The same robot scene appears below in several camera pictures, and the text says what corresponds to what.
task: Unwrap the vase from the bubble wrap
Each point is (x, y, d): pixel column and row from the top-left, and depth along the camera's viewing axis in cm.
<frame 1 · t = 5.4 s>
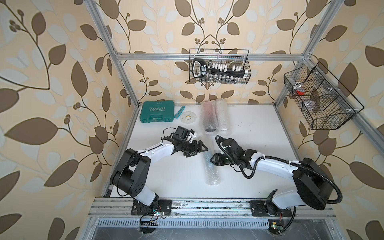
left hand: (201, 149, 85), fingers open
right hand: (213, 159, 86), fingers open
clear bubble wrap sheet: (213, 173, 81), point 7 cm above the table
green plastic tool case: (160, 111, 114), point 4 cm above the table
silver compact disc: (188, 117, 115), on the table
bubble wrapped dark cylinder: (209, 110, 107), point 9 cm above the table
bubble wrapped clear cylinder: (221, 107, 114), point 6 cm above the table

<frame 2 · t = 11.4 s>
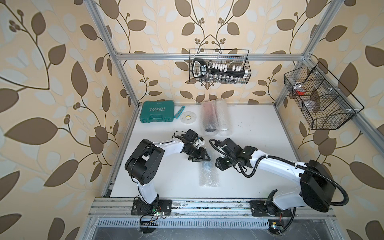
left hand: (205, 158, 87), fingers open
right hand: (217, 163, 84), fingers open
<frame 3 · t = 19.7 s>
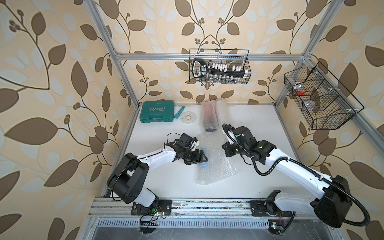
left hand: (202, 159, 84), fingers open
right hand: (222, 146, 80), fingers closed
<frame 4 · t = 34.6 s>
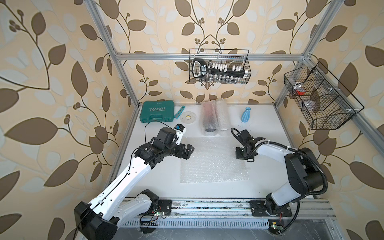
left hand: (184, 144, 74), fingers open
right hand: (240, 156, 93), fingers closed
light blue ribbed vase: (246, 115, 105), point 9 cm above the table
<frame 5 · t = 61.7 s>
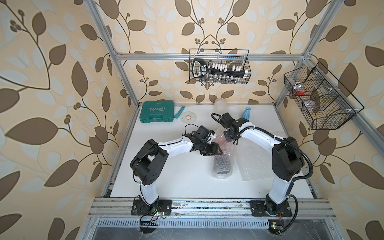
left hand: (217, 152, 85), fingers open
right hand: (234, 135, 92), fingers closed
bubble wrapped dark cylinder: (222, 164, 80), point 10 cm above the table
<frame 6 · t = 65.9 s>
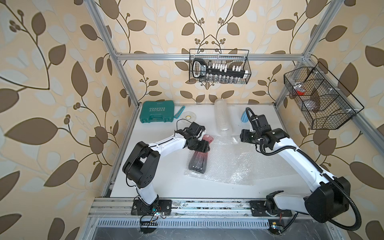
left hand: (203, 146, 88), fingers open
right hand: (245, 136, 83), fingers open
pink grey glass vase: (198, 162, 86), point 5 cm above the table
